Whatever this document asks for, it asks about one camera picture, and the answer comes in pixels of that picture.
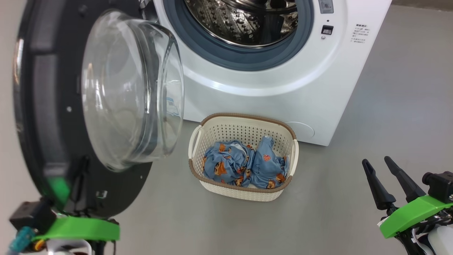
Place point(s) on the black door latch socket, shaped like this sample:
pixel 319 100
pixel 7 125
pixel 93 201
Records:
pixel 327 30

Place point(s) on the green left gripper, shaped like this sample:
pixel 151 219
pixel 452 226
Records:
pixel 81 230

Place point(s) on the perforated steel washer drum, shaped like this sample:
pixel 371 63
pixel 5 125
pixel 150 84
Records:
pixel 233 21

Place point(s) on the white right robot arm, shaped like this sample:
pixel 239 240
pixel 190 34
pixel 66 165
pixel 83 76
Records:
pixel 439 242

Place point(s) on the black round glass washer door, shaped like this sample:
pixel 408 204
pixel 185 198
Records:
pixel 46 106

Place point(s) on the cream perforated laundry basket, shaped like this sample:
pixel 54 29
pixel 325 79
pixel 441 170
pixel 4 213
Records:
pixel 244 193

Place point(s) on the blue garment many bear prints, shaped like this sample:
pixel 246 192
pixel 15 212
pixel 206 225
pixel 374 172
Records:
pixel 223 164

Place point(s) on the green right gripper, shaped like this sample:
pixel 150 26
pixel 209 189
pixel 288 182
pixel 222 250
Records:
pixel 410 216

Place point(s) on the round white service flap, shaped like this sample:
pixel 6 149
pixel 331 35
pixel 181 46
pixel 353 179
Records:
pixel 300 130

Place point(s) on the grey warning sticker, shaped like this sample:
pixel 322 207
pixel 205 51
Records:
pixel 325 6

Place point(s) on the blue garment red patch print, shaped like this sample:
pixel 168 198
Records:
pixel 267 166

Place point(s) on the white front-load washing machine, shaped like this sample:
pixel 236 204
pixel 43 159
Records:
pixel 283 99

